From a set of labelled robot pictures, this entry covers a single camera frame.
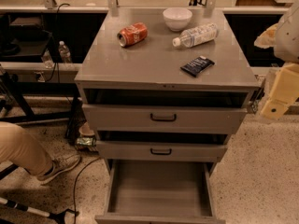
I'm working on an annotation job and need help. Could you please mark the white ceramic bowl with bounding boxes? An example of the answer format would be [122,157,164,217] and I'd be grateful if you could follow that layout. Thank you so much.
[163,7,192,31]

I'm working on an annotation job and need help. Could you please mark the red soda can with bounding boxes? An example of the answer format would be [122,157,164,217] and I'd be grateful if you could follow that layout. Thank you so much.
[117,22,148,48]

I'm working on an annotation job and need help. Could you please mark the small water bottle background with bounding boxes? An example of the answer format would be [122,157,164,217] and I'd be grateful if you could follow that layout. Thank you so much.
[58,41,72,63]

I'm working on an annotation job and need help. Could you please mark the green packet on floor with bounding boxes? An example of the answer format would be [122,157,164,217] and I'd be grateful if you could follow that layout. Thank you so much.
[75,137,96,151]

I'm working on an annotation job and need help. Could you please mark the clear plastic water bottle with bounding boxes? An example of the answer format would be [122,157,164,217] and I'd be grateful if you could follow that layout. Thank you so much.
[172,22,219,48]

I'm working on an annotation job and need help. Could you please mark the grey metal drawer cabinet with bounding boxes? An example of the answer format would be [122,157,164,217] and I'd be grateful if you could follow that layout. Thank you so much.
[74,7,261,175]

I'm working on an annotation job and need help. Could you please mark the black floor cable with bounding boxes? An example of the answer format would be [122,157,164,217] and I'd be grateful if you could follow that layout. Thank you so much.
[72,156,102,224]

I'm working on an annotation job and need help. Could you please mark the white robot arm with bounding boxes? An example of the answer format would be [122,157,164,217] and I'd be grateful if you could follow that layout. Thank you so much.
[254,1,299,119]

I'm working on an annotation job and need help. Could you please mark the black white striped pole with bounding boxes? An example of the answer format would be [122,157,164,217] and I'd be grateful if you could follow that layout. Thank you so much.
[0,197,78,224]

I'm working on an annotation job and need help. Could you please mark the black table frame left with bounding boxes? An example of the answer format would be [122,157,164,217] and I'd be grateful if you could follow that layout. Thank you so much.
[0,65,78,123]

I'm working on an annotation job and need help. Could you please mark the grey top drawer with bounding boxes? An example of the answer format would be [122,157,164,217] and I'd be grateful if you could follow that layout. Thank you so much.
[83,105,247,134]

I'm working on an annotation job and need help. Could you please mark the grey middle drawer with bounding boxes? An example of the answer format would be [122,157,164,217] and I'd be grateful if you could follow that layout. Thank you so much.
[96,141,227,162]

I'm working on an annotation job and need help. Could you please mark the grey sneaker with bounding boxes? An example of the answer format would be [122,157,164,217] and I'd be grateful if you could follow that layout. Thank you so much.
[37,153,80,185]

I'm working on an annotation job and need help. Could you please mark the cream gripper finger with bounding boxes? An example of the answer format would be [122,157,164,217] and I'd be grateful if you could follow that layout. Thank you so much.
[261,63,299,120]

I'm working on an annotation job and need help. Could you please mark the grey open bottom drawer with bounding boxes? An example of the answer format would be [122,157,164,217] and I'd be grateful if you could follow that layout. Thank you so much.
[95,160,225,224]

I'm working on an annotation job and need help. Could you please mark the person leg beige trousers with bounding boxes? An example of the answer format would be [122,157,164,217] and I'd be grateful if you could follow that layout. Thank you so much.
[0,121,53,176]

